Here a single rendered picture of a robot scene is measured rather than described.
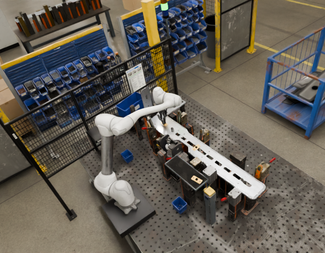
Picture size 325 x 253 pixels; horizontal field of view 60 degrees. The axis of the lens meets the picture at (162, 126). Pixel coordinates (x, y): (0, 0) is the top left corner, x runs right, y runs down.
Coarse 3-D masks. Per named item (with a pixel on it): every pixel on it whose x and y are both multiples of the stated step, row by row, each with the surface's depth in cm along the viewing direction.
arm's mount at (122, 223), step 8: (136, 192) 267; (112, 200) 264; (144, 200) 259; (104, 208) 258; (112, 208) 257; (144, 208) 252; (152, 208) 251; (112, 216) 251; (120, 216) 250; (128, 216) 248; (136, 216) 247; (144, 216) 246; (120, 224) 243; (128, 224) 242; (136, 224) 244; (120, 232) 238; (128, 232) 243
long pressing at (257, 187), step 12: (156, 120) 300; (168, 120) 297; (168, 132) 285; (180, 132) 282; (204, 144) 266; (192, 156) 259; (204, 156) 255; (216, 156) 253; (216, 168) 243; (228, 168) 241; (240, 168) 240; (228, 180) 232; (240, 180) 231; (252, 180) 229; (252, 192) 221
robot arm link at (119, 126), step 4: (116, 116) 233; (112, 120) 228; (116, 120) 227; (120, 120) 227; (124, 120) 227; (128, 120) 229; (132, 120) 232; (112, 124) 226; (116, 124) 224; (120, 124) 224; (124, 124) 225; (128, 124) 228; (132, 124) 233; (112, 128) 224; (116, 128) 222; (120, 128) 223; (124, 128) 225; (128, 128) 228; (112, 132) 224; (116, 132) 223; (120, 132) 223; (124, 132) 227
